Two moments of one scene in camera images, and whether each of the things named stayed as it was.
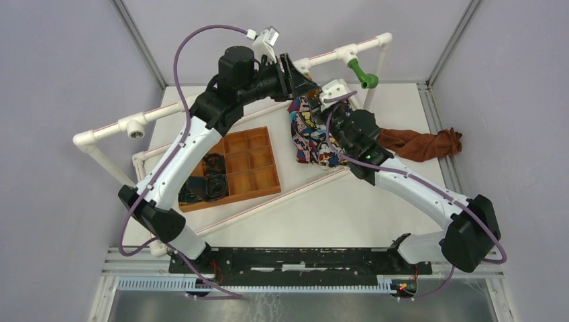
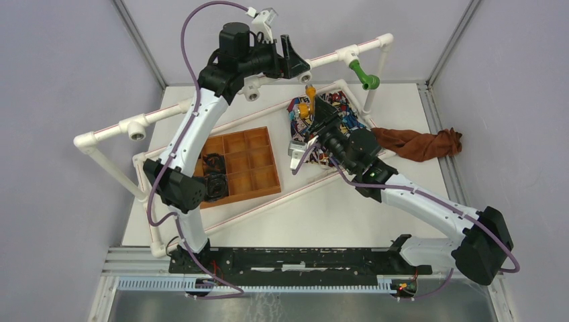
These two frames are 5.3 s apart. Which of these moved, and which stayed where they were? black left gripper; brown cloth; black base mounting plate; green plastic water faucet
Moved: black left gripper
Stayed: black base mounting plate; green plastic water faucet; brown cloth
